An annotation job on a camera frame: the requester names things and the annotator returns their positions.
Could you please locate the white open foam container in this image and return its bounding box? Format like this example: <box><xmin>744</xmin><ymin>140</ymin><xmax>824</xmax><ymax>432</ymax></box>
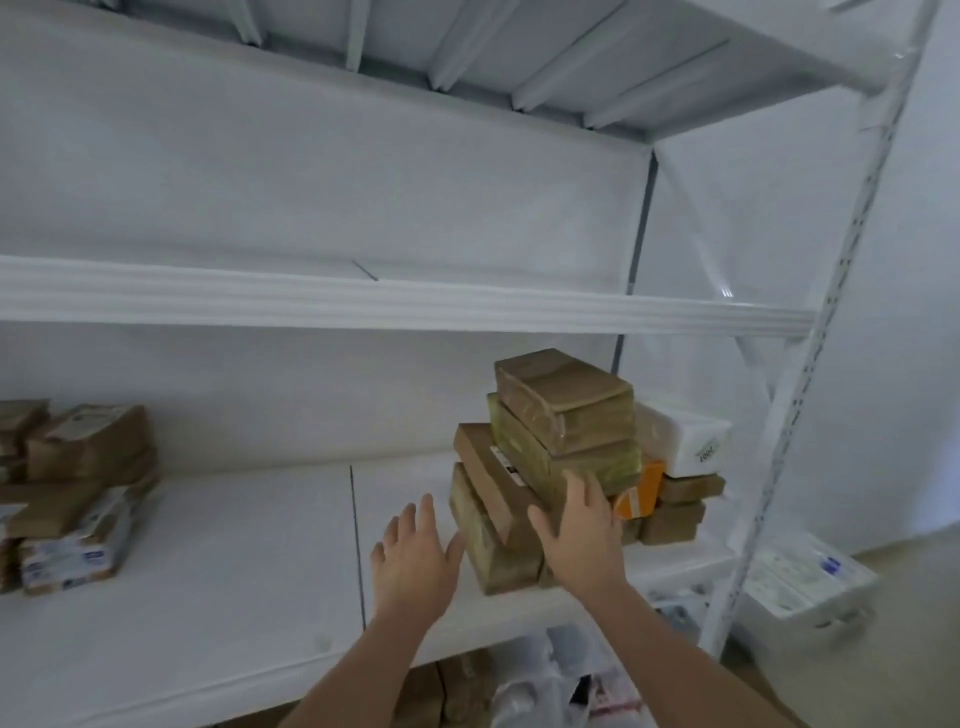
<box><xmin>738</xmin><ymin>530</ymin><xmax>880</xmax><ymax>640</ymax></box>

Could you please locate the orange box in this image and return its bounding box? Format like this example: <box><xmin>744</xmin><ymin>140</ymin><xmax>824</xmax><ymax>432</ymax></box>
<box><xmin>611</xmin><ymin>458</ymin><xmax>667</xmax><ymax>520</ymax></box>

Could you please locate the white metal shelving rack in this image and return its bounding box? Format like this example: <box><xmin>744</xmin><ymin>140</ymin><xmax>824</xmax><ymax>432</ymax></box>
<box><xmin>0</xmin><ymin>0</ymin><xmax>946</xmax><ymax>728</ymax></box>

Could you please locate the taped parcel with white label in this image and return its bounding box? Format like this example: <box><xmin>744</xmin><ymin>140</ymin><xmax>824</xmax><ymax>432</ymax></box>
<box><xmin>485</xmin><ymin>393</ymin><xmax>644</xmax><ymax>515</ymax></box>

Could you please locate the person's left forearm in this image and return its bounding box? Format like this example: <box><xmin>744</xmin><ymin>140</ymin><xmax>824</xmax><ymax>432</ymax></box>
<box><xmin>281</xmin><ymin>611</ymin><xmax>444</xmax><ymax>728</ymax></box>

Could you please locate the pile of plastic mailer bags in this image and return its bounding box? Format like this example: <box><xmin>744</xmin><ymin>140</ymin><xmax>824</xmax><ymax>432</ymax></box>
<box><xmin>487</xmin><ymin>584</ymin><xmax>710</xmax><ymax>728</ymax></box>

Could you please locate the stack of large brown parcels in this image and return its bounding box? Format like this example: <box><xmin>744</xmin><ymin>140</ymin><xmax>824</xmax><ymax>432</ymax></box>
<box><xmin>618</xmin><ymin>472</ymin><xmax>729</xmax><ymax>547</ymax></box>

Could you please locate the person's right forearm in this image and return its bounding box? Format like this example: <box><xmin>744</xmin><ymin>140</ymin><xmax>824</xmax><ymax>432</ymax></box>
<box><xmin>588</xmin><ymin>581</ymin><xmax>789</xmax><ymax>728</ymax></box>

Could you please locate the person's left hand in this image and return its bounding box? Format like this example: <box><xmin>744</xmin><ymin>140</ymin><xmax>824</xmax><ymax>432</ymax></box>
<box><xmin>369</xmin><ymin>493</ymin><xmax>468</xmax><ymax>631</ymax></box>

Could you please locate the black mailer bag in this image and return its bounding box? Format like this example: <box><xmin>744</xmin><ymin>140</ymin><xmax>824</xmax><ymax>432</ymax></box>
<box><xmin>569</xmin><ymin>663</ymin><xmax>640</xmax><ymax>714</ymax></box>

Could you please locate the person's right hand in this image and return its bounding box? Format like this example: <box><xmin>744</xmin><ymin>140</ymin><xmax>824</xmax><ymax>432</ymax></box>
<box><xmin>527</xmin><ymin>470</ymin><xmax>628</xmax><ymax>601</ymax></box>

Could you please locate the white foam parcel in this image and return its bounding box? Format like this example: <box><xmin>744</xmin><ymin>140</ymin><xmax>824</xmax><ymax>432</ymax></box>
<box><xmin>633</xmin><ymin>399</ymin><xmax>733</xmax><ymax>480</ymax></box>

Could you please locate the taped cardboard box end label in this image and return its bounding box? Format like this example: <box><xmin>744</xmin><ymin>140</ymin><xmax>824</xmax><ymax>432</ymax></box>
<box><xmin>0</xmin><ymin>399</ymin><xmax>50</xmax><ymax>460</ymax></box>

